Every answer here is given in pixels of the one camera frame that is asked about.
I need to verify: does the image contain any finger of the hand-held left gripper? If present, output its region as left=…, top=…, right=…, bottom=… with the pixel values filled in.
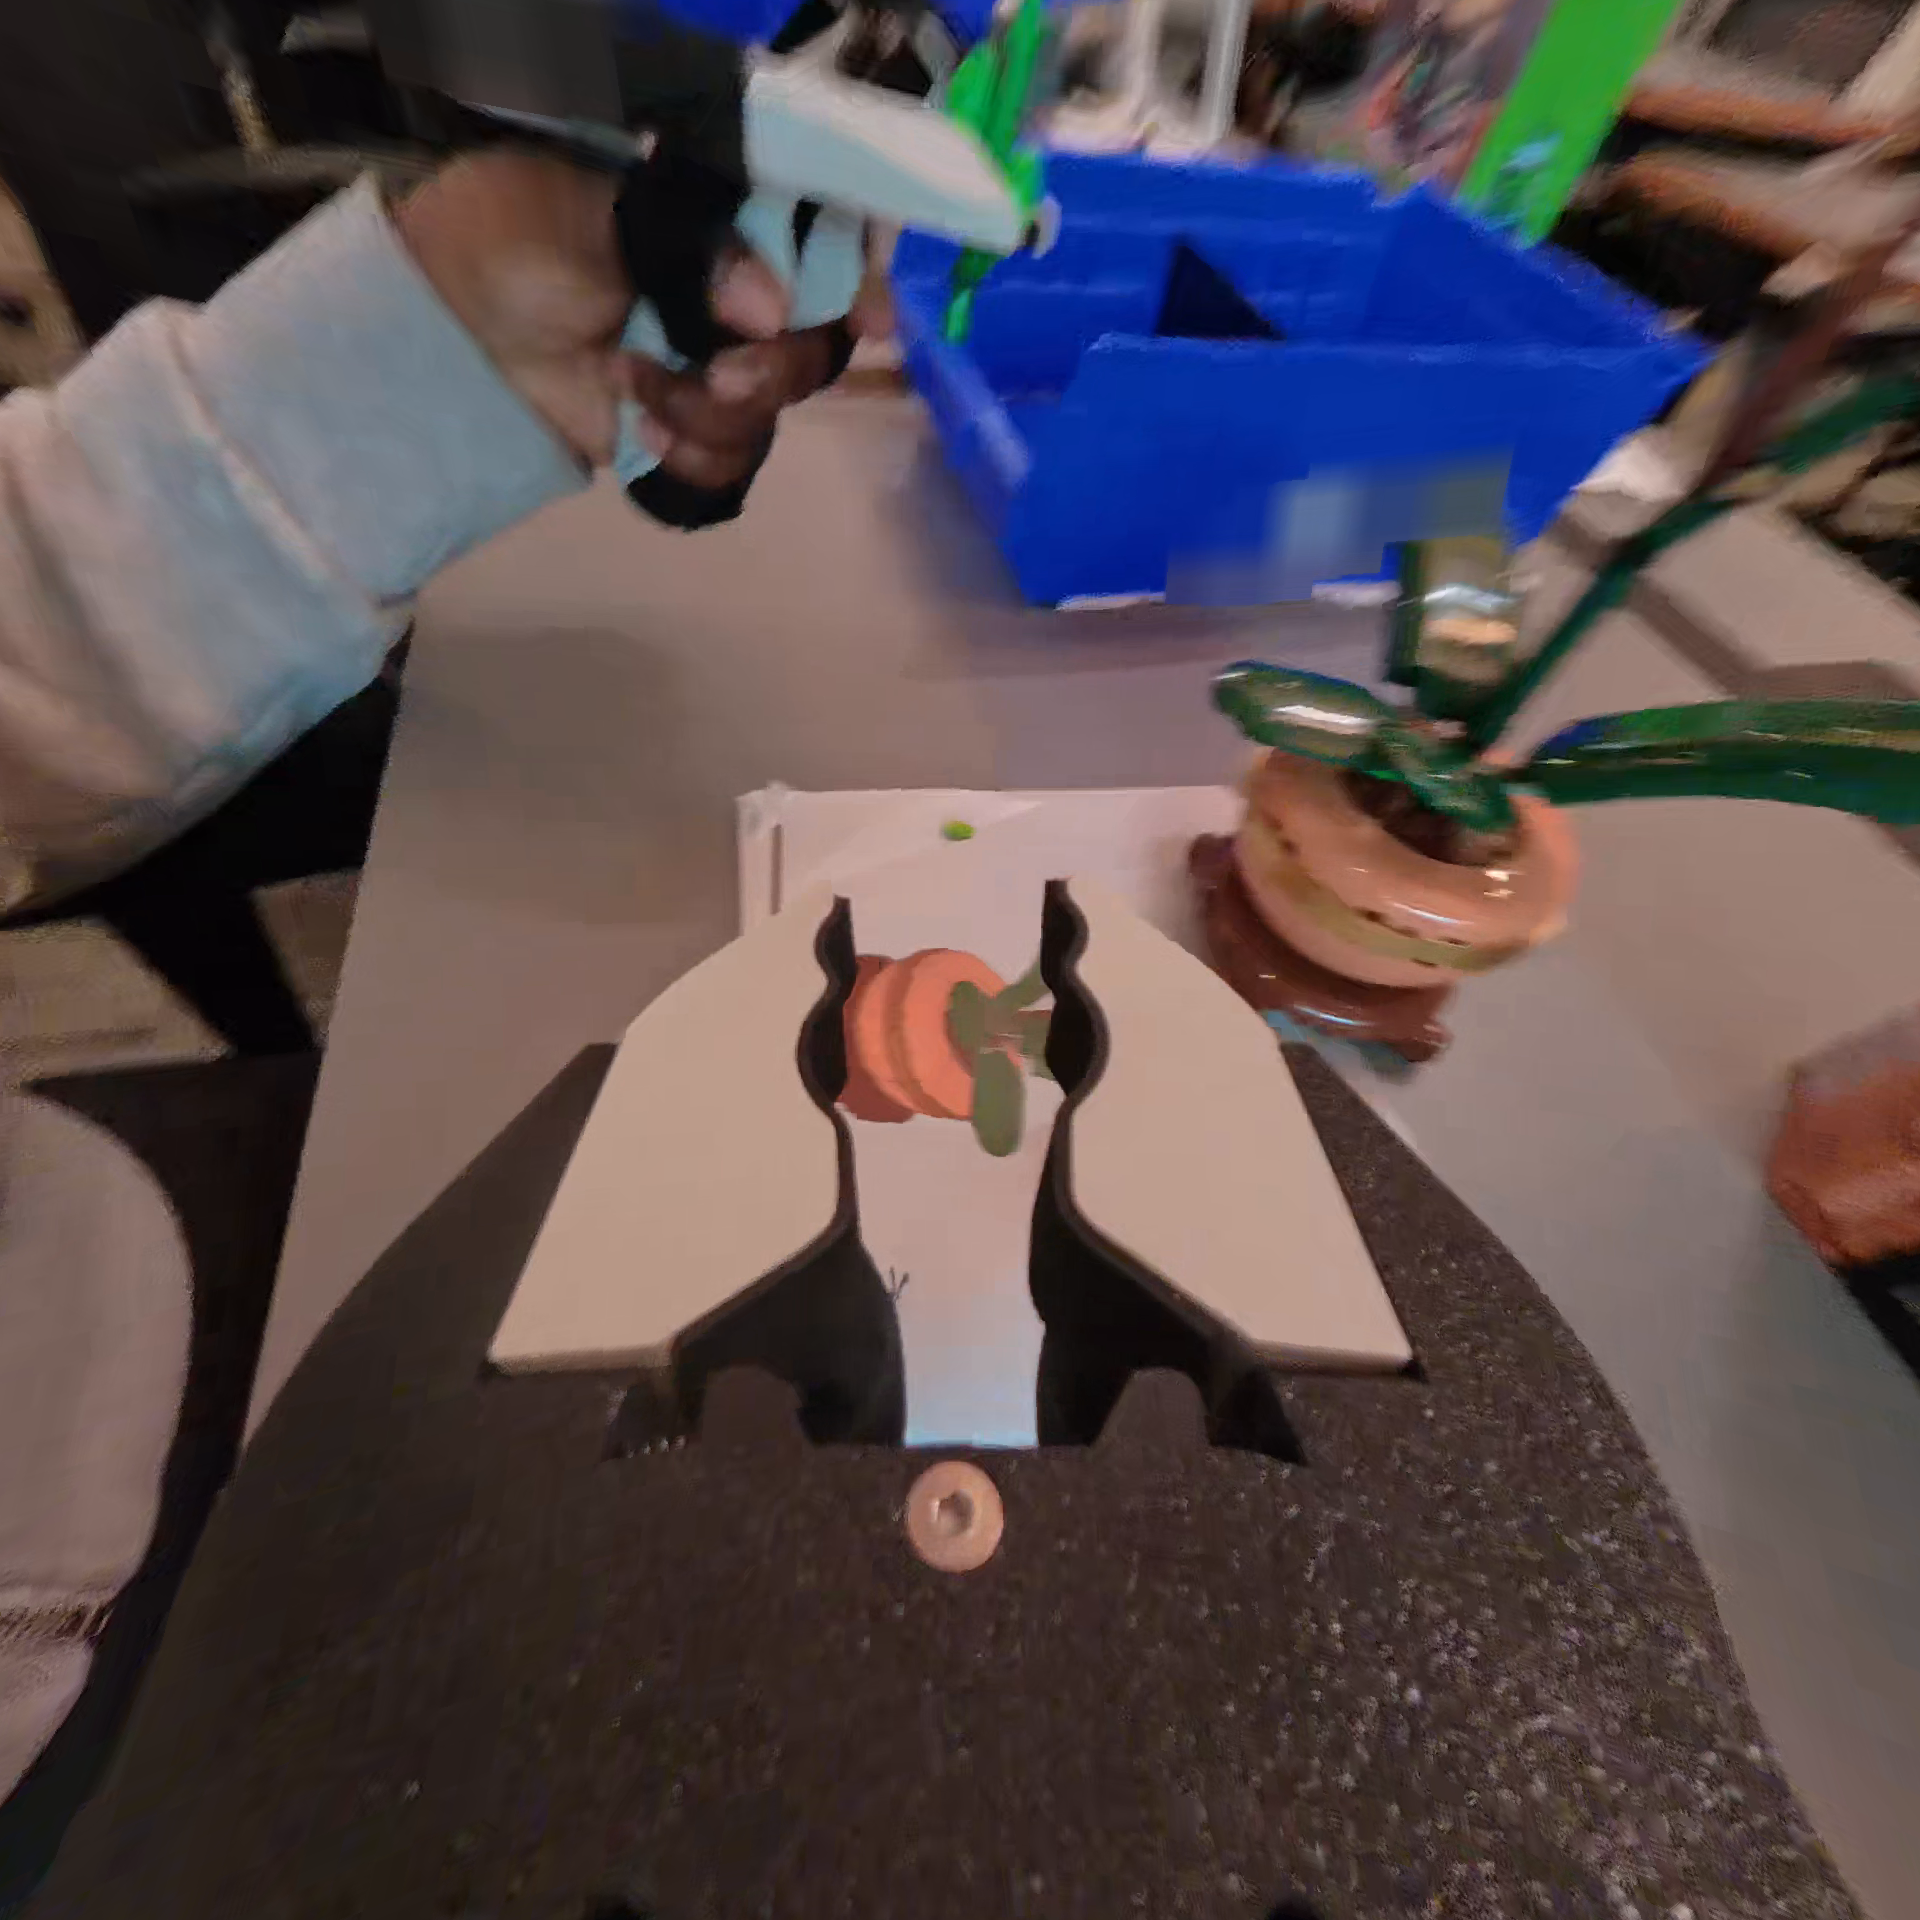
left=739, top=52, right=1059, bottom=256

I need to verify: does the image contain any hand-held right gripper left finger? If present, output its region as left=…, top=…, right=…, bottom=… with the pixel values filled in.
left=487, top=897, right=909, bottom=1449

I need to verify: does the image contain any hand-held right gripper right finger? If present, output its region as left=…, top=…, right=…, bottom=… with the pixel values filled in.
left=1030, top=879, right=1420, bottom=1449

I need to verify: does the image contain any green toy flower stem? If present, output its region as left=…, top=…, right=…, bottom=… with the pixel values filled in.
left=936, top=0, right=1051, bottom=349

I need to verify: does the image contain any person's left forearm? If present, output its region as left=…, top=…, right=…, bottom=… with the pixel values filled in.
left=0, top=172, right=595, bottom=904

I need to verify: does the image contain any grey desk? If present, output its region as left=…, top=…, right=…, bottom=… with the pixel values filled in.
left=246, top=392, right=1920, bottom=1920

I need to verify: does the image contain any person's left hand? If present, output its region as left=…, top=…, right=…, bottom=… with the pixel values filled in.
left=394, top=147, right=859, bottom=496

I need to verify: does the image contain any toy brick potted plant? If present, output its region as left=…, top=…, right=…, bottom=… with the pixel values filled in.
left=1191, top=256, right=1920, bottom=1069

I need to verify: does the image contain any open instruction booklet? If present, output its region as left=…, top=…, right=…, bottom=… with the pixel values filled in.
left=735, top=784, right=1413, bottom=1449

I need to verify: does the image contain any blue storage bin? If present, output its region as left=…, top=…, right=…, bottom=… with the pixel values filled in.
left=891, top=151, right=1711, bottom=609

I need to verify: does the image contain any black orchid print box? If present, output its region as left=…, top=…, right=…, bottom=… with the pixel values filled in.
left=1767, top=1020, right=1920, bottom=1277

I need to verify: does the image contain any green toy set box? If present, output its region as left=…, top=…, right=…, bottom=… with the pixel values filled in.
left=1319, top=0, right=1690, bottom=249

